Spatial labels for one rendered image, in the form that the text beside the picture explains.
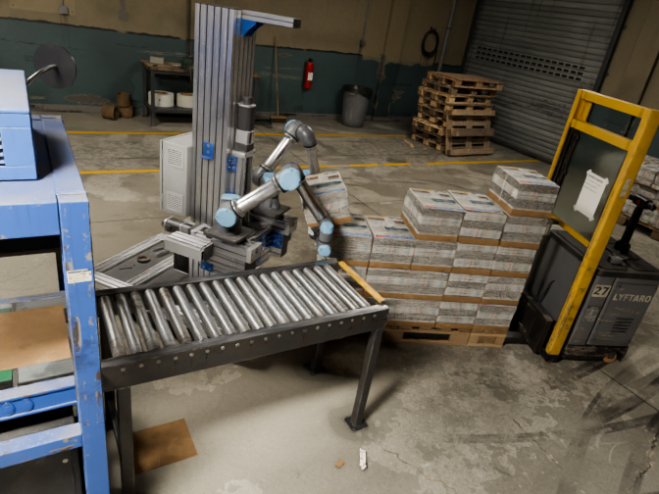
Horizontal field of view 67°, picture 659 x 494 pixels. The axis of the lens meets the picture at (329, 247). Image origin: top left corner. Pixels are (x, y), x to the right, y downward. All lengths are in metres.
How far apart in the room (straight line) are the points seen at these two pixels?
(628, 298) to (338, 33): 7.81
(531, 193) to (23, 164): 2.82
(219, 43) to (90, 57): 6.18
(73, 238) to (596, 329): 3.50
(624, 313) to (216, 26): 3.31
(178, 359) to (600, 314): 2.98
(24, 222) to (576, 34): 9.91
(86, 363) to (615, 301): 3.37
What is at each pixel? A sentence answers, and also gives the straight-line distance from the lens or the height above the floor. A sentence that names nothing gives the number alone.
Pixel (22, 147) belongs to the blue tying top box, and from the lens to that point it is 1.63.
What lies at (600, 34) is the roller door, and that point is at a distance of 10.32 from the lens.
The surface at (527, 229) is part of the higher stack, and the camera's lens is 3.56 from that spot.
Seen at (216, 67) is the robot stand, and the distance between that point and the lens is 3.01.
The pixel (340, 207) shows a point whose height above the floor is 0.99.
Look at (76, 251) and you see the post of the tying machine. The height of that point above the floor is 1.40.
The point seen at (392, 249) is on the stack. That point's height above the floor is 0.75.
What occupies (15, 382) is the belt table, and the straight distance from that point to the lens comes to 2.08.
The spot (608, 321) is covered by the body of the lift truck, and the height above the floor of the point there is 0.38.
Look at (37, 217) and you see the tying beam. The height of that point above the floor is 1.51.
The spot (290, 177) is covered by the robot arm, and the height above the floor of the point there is 1.27.
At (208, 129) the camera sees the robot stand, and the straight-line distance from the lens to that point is 3.10.
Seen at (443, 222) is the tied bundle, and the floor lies 0.97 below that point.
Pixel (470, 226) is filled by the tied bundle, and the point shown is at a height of 0.96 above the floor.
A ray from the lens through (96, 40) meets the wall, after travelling 9.04.
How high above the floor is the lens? 2.12
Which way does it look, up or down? 26 degrees down
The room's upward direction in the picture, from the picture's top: 9 degrees clockwise
